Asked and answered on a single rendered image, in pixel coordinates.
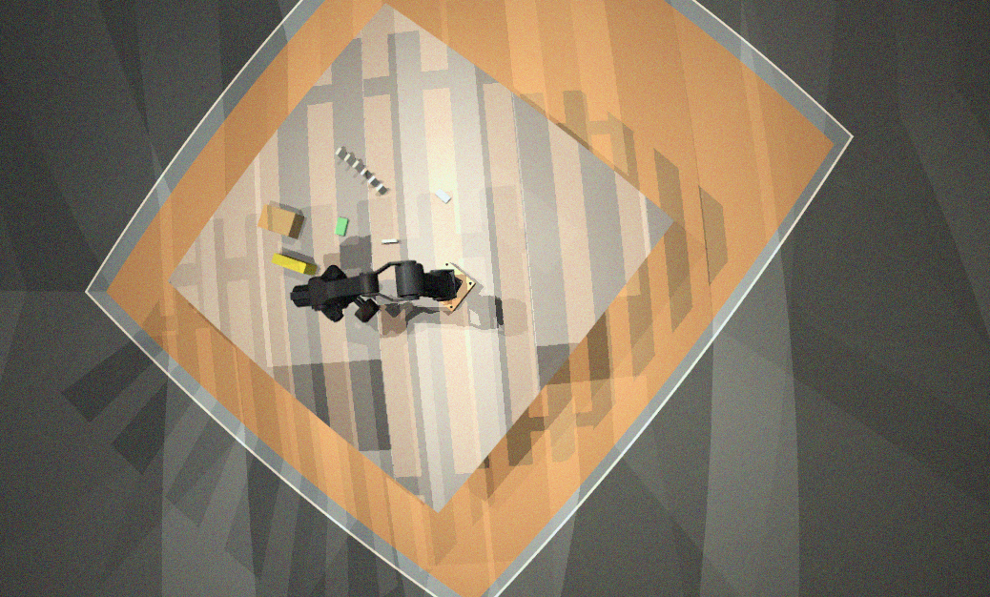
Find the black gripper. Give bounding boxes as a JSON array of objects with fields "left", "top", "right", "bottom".
[{"left": 321, "top": 265, "right": 380, "bottom": 323}]

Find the light green rectangular block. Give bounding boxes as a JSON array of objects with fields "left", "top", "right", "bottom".
[{"left": 334, "top": 217, "right": 349, "bottom": 237}]

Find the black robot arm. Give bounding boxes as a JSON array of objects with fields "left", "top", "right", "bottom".
[{"left": 290, "top": 259, "right": 463, "bottom": 322}]

